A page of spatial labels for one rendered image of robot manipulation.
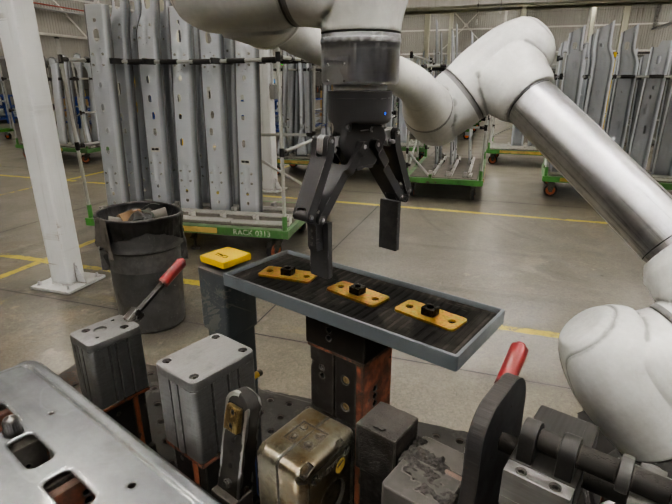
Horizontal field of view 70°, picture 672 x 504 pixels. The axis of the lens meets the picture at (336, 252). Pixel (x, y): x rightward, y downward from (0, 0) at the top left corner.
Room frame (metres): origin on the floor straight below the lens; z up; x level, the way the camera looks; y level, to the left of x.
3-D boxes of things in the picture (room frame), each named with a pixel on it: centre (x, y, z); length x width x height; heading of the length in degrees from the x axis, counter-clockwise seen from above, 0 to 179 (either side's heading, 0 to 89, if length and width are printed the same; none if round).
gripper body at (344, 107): (0.59, -0.03, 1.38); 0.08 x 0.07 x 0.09; 137
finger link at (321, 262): (0.54, 0.02, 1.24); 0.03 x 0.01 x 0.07; 47
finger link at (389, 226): (0.64, -0.07, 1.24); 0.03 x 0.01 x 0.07; 47
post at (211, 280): (0.75, 0.18, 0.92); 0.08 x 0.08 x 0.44; 52
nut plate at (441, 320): (0.53, -0.11, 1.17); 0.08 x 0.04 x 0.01; 47
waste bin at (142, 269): (2.74, 1.15, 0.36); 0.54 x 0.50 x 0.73; 161
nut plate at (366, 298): (0.59, -0.03, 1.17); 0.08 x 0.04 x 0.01; 47
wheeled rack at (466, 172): (6.92, -1.62, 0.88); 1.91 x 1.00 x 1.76; 162
